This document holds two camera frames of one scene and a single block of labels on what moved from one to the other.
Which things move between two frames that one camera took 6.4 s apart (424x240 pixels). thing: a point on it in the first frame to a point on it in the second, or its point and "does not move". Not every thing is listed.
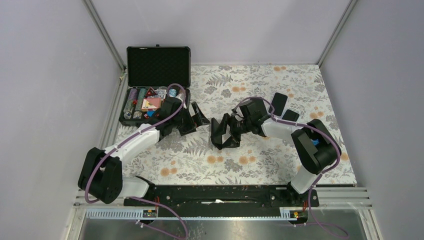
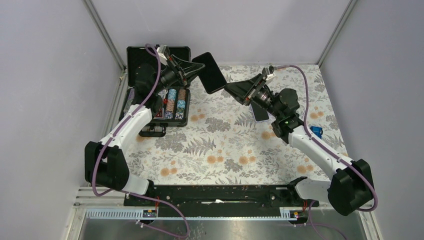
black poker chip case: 153,73 does not move
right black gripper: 231,142 to 248,89
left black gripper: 198,118 to 189,69
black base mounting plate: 223,201 does not move
